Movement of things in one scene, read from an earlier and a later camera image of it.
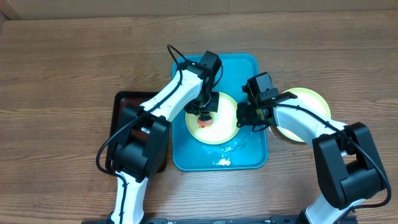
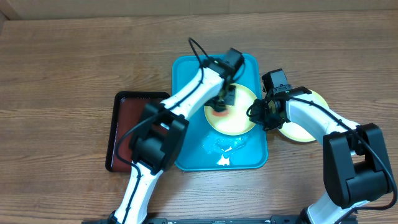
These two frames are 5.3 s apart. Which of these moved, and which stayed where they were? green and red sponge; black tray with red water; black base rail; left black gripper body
Moved: left black gripper body; green and red sponge
Stayed: black tray with red water; black base rail
